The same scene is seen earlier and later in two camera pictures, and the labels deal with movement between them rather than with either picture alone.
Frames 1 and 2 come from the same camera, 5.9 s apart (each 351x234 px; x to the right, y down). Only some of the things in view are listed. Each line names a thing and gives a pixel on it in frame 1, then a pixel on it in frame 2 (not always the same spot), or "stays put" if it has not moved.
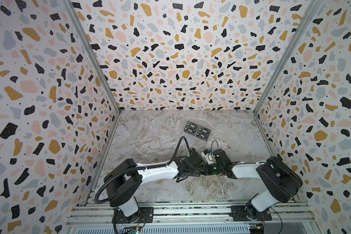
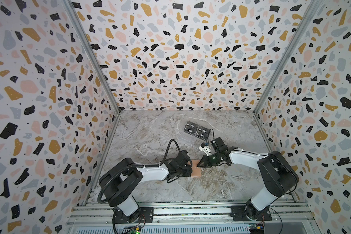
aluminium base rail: x=89 y=217 stays put
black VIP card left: x=191 y=128 stays put
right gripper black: x=208 y=170 to x=206 y=163
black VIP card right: x=203 y=133 stays put
